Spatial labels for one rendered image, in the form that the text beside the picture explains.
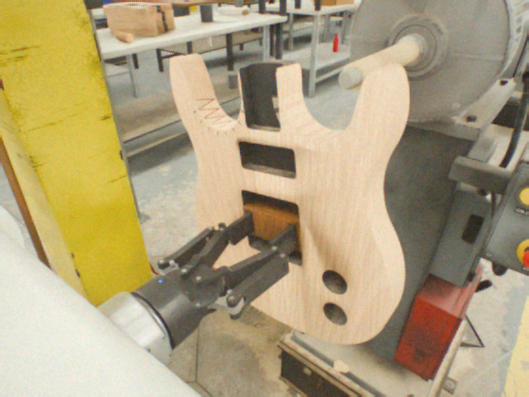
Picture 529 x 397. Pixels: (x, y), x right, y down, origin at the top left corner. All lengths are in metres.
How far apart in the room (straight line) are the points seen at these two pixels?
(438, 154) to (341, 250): 0.46
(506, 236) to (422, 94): 0.27
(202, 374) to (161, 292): 1.22
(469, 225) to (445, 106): 0.37
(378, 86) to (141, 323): 0.31
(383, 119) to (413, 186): 0.56
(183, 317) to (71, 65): 0.92
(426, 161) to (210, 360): 1.16
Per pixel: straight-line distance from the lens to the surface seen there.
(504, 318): 2.04
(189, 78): 0.54
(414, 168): 0.90
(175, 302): 0.39
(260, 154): 0.50
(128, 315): 0.37
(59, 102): 1.19
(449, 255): 1.03
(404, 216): 0.97
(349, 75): 0.45
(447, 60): 0.65
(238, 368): 1.60
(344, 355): 1.30
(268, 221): 0.51
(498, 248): 0.74
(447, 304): 1.08
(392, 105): 0.37
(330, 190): 0.43
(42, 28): 1.16
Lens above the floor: 1.37
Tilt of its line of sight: 34 degrees down
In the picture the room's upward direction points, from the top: straight up
